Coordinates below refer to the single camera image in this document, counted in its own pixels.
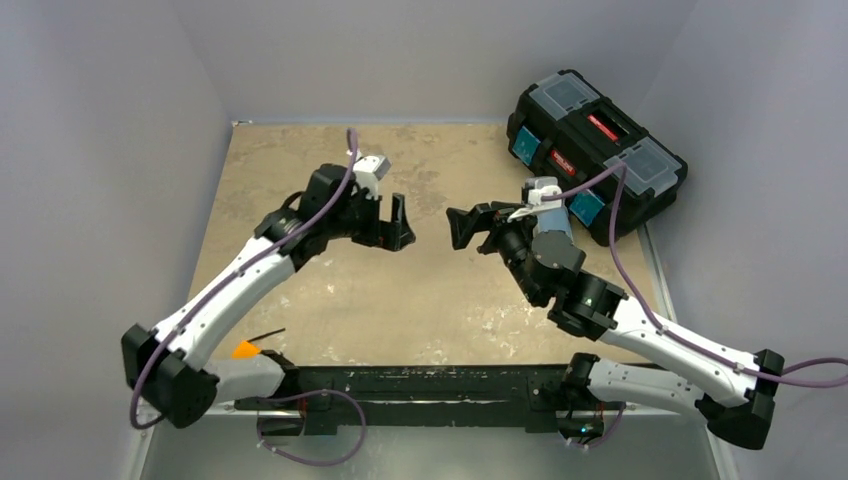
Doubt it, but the light blue glasses case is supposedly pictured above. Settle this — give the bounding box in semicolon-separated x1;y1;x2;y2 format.
533;200;574;243

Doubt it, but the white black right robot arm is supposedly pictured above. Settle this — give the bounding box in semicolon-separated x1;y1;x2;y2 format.
446;202;784;450

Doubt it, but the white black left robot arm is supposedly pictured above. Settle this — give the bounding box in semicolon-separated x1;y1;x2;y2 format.
121;156;415;430

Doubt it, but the black toolbox with clear lids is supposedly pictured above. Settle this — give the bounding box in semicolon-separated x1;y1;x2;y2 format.
506;70;688;246

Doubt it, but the orange and black tool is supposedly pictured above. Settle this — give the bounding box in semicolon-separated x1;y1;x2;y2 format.
230;327;286;360

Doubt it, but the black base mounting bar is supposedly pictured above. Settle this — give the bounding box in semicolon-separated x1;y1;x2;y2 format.
235;362;627;437

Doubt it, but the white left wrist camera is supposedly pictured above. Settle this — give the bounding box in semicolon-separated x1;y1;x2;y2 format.
353;155;392;201

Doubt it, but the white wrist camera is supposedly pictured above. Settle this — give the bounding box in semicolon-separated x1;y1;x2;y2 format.
353;155;392;201
507;176;564;222

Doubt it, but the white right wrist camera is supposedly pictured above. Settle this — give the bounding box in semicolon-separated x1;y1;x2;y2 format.
507;176;564;222

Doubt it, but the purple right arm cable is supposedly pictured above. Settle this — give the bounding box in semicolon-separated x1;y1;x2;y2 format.
539;163;848;389

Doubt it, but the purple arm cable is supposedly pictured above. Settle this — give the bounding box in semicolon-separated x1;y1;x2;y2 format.
539;163;848;389
129;127;360;431

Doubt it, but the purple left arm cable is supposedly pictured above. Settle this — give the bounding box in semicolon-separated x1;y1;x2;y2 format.
129;127;360;431

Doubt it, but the aluminium rail frame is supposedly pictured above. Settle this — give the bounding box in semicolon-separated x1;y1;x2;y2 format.
129;401;736;479

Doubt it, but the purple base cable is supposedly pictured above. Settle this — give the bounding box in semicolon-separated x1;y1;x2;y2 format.
254;387;369;469

